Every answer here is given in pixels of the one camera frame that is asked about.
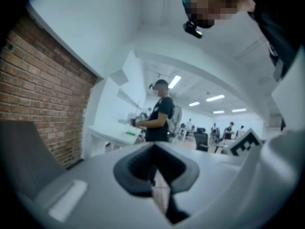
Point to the black office chair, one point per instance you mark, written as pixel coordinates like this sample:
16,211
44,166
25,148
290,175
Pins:
201,139

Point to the person's black shirt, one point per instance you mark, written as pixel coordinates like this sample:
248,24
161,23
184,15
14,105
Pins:
281,20

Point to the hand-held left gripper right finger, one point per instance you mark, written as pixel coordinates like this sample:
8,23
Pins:
209,187

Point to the black head camera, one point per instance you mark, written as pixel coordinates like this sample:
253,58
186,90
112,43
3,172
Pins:
193,30

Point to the white table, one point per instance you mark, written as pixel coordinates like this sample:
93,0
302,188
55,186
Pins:
114,132

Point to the person's head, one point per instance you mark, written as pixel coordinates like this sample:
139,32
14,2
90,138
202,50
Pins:
214,3

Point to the person's grey backpack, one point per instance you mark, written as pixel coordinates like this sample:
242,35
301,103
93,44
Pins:
176,118
277,68

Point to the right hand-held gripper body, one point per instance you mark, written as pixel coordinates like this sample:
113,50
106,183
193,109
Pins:
246,143

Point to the ceiling light panel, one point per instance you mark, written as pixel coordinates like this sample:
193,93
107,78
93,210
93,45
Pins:
218,112
175,81
215,98
239,110
194,104

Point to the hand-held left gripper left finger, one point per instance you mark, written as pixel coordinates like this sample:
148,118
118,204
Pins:
95,187

